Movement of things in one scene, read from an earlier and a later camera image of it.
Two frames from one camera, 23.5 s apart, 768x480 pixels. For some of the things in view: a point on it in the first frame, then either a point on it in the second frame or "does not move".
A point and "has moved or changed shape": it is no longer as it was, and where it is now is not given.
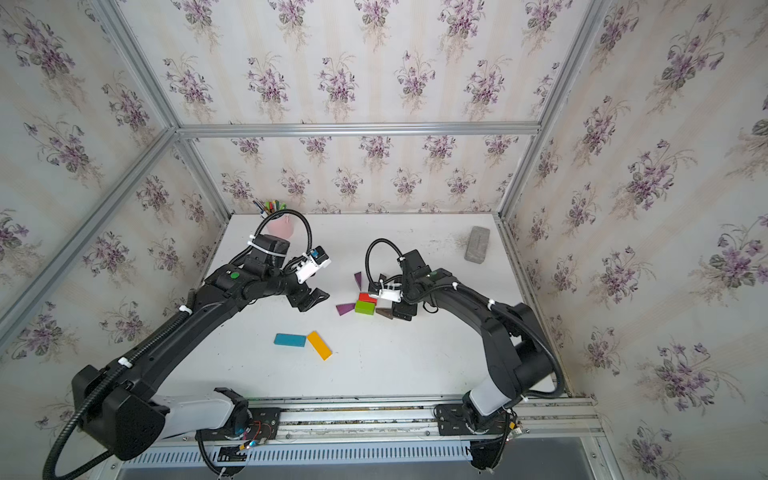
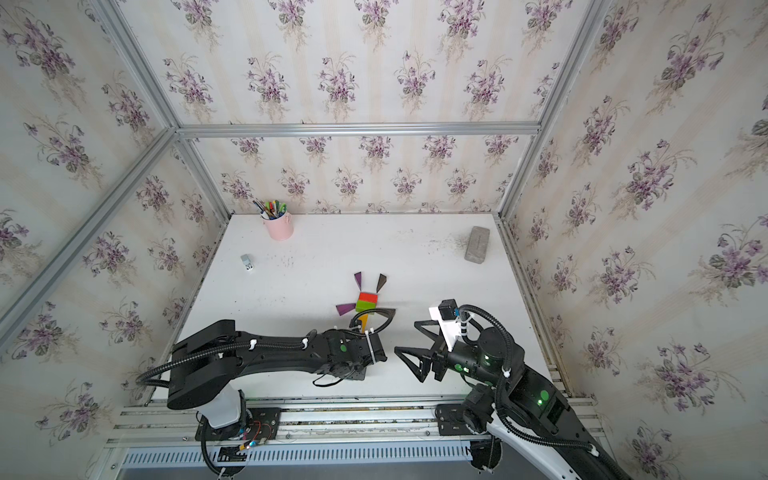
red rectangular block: x=367 y=298 does not move
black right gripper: x=403 y=310 -> x=443 y=357
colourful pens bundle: x=268 y=208 does not move
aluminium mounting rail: x=543 y=421 does not move
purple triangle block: x=344 y=308 does not move
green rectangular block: x=367 y=308 does not move
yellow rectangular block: x=323 y=350 has moved or changed shape
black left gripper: x=299 y=299 -> x=362 y=376
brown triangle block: x=388 y=312 does not move
